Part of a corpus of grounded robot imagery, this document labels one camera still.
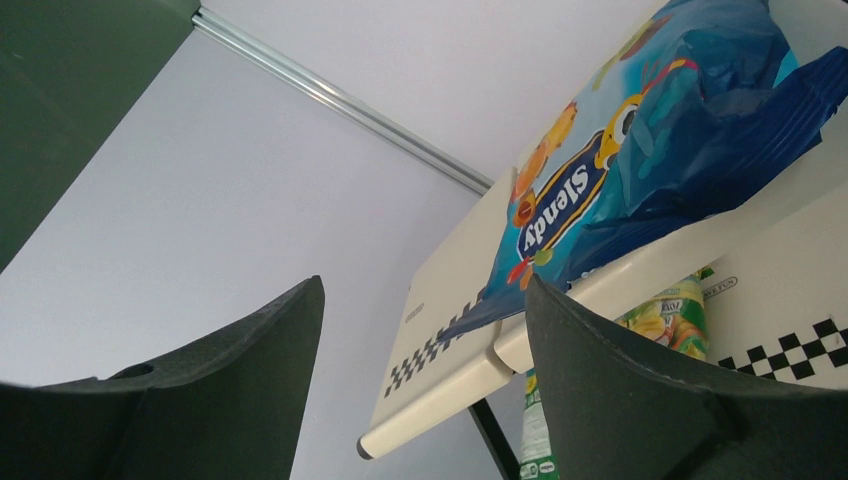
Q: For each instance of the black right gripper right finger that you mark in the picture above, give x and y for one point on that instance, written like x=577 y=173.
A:
x=620 y=406

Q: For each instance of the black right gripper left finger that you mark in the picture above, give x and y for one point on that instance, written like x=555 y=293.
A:
x=229 y=405

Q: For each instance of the green candy bag nutrition side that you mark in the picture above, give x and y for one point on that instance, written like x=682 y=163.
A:
x=537 y=461

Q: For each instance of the green Fox's candy bag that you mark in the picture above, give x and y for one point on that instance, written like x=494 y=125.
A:
x=675 y=317

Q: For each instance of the blue fruit candy bag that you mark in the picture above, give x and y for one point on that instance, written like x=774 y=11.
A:
x=699 y=110

